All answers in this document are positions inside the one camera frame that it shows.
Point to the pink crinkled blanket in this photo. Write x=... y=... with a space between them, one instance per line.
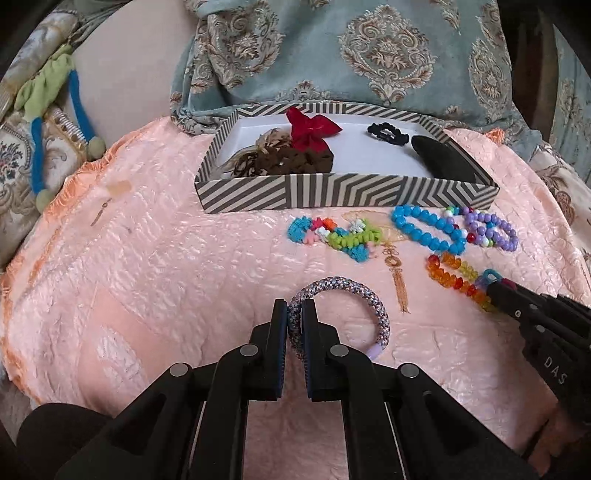
x=184 y=277

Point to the red fabric bow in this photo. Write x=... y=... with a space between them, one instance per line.
x=307 y=131

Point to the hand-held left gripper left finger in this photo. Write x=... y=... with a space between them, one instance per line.
x=279 y=350

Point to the brown scrunchie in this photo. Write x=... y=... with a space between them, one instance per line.
x=295 y=161

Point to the floral upholstered cushion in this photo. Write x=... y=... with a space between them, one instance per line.
x=14 y=157

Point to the blue damask cushion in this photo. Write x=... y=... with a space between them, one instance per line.
x=392 y=55

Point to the small gold earring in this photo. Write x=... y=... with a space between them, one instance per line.
x=99 y=214

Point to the cream floral pillow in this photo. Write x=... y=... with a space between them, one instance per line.
x=568 y=194

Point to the small black claw clip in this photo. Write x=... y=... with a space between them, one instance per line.
x=385 y=133

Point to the green and blue plush toy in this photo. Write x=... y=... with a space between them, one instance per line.
x=44 y=87

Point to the plain beige cushion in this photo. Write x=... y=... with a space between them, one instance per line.
x=129 y=69

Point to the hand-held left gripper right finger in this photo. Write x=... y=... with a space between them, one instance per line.
x=310 y=350

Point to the striped cardboard box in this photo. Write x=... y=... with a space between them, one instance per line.
x=323 y=191

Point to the gold fan tassel hairpin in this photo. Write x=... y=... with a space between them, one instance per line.
x=393 y=261

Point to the blue patterned curtain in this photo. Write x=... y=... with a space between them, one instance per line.
x=577 y=101

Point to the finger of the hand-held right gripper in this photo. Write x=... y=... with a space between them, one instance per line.
x=517 y=294
x=519 y=314

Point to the black oval case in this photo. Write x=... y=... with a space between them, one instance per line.
x=443 y=159

